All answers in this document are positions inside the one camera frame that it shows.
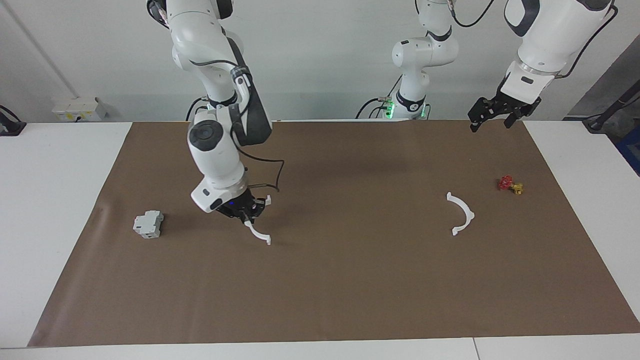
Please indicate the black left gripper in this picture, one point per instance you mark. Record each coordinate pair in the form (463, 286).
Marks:
(499, 105)

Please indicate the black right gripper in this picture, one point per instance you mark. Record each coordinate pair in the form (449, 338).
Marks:
(240, 206)

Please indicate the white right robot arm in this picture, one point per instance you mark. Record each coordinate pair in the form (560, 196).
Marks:
(215, 145)

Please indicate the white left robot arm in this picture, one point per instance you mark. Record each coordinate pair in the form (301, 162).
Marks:
(550, 35)

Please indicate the red yellow valve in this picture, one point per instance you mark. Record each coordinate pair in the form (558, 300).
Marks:
(507, 183)

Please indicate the white circuit breaker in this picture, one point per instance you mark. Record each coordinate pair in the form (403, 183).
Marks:
(148, 223)

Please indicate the black stand pole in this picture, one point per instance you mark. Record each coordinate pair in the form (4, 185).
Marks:
(607, 112)

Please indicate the brown paper table mat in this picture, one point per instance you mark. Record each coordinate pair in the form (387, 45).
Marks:
(350, 290)

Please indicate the black table clamp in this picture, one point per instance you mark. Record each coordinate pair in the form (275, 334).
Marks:
(10, 127)

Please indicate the white wall power outlet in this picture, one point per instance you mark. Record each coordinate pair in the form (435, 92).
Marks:
(80, 109)

